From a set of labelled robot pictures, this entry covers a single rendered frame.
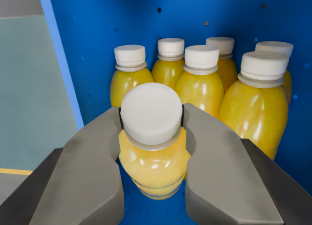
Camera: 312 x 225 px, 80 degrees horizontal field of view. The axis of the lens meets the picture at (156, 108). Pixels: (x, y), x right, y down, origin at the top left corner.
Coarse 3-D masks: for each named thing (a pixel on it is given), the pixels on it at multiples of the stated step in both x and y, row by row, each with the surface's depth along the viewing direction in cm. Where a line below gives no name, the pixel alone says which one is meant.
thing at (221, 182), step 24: (192, 120) 10; (216, 120) 10; (192, 144) 9; (216, 144) 8; (240, 144) 8; (192, 168) 7; (216, 168) 7; (240, 168) 7; (192, 192) 6; (216, 192) 6; (240, 192) 6; (264, 192) 6; (192, 216) 7; (216, 216) 6; (240, 216) 6; (264, 216) 5
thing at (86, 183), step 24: (96, 120) 10; (120, 120) 12; (72, 144) 9; (96, 144) 9; (72, 168) 7; (96, 168) 7; (48, 192) 6; (72, 192) 6; (96, 192) 6; (120, 192) 7; (48, 216) 6; (72, 216) 6; (96, 216) 6; (120, 216) 7
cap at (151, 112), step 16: (128, 96) 12; (144, 96) 12; (160, 96) 12; (176, 96) 12; (128, 112) 11; (144, 112) 11; (160, 112) 11; (176, 112) 11; (128, 128) 11; (144, 128) 11; (160, 128) 11; (176, 128) 12
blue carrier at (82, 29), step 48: (48, 0) 15; (96, 0) 22; (144, 0) 27; (192, 0) 28; (240, 0) 27; (288, 0) 23; (96, 48) 23; (240, 48) 29; (96, 96) 24; (288, 144) 27
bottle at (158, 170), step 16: (128, 144) 13; (144, 144) 12; (160, 144) 12; (176, 144) 13; (128, 160) 14; (144, 160) 13; (160, 160) 13; (176, 160) 14; (144, 176) 14; (160, 176) 14; (176, 176) 15; (144, 192) 21; (160, 192) 19; (176, 192) 25
